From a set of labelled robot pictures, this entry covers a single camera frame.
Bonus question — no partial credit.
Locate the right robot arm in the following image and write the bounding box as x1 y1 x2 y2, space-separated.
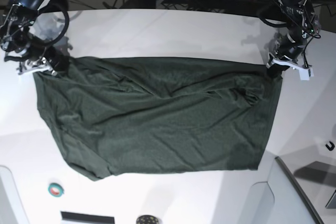
1 0 70 75

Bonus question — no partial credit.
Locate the grey metal tray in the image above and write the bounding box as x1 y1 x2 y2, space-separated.
277 156 335 223

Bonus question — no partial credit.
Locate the black U-shaped hook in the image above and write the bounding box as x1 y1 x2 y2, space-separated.
325 141 335 151

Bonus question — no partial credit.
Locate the green tape roll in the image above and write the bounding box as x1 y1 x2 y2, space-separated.
48 183 64 198

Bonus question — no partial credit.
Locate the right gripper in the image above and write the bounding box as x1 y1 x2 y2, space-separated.
18 44 69 75

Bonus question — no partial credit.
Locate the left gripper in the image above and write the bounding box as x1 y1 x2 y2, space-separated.
266 34 307 79

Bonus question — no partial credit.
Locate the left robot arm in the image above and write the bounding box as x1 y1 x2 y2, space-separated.
257 0 321 81

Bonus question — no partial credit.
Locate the black perforated round object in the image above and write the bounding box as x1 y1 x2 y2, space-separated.
136 215 160 224

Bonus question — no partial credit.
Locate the dark green t-shirt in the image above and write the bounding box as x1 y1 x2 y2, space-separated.
34 57 282 181

